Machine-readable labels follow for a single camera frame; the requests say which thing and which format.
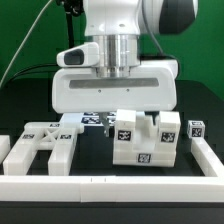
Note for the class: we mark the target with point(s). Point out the white chair back frame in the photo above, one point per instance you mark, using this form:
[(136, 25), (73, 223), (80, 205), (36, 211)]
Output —
[(58, 138)]

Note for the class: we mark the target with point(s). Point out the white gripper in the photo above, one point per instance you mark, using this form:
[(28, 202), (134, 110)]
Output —
[(150, 86)]

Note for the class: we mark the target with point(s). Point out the white block at left edge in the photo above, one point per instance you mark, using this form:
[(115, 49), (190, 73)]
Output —
[(4, 147)]

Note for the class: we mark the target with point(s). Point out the white tagged cube nut far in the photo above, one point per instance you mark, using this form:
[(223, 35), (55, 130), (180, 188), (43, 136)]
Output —
[(195, 128)]

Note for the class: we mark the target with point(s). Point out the black camera stand pole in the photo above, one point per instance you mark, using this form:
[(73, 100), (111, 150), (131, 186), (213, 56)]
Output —
[(72, 8)]

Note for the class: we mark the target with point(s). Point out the white chair seat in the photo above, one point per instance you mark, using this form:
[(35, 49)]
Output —
[(145, 149)]

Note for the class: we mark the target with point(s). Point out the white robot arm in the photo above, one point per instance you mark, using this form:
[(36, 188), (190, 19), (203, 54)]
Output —
[(107, 72)]

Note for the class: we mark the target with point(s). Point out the white U-shaped obstacle fence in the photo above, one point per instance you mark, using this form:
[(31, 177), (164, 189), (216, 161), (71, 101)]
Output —
[(209, 187)]

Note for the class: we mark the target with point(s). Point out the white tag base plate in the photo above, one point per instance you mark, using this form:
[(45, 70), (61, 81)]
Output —
[(88, 118)]

